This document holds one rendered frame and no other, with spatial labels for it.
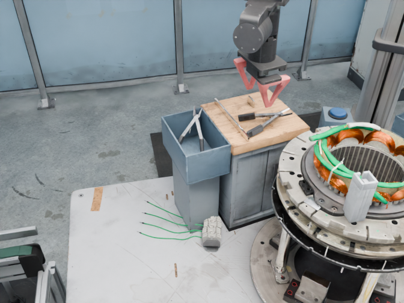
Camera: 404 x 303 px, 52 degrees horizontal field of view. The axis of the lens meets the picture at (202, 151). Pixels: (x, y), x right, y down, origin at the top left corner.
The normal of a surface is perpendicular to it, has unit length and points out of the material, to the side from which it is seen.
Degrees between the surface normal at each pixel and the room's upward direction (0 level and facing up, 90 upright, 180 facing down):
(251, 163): 90
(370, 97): 90
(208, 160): 90
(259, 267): 0
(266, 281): 0
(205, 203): 90
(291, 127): 0
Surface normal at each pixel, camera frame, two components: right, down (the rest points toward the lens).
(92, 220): 0.00, -0.78
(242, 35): -0.42, 0.58
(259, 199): 0.39, 0.58
